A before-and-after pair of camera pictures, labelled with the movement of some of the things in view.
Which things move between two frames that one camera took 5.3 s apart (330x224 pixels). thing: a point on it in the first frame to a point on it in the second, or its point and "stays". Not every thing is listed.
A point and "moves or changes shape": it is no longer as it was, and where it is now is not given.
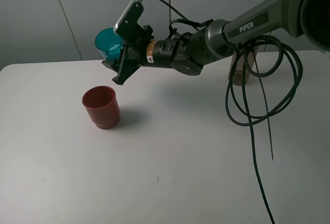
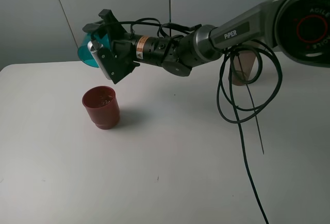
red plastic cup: [102, 106] stays
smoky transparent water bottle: [238, 77] stays
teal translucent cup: [109, 42] moves or changes shape
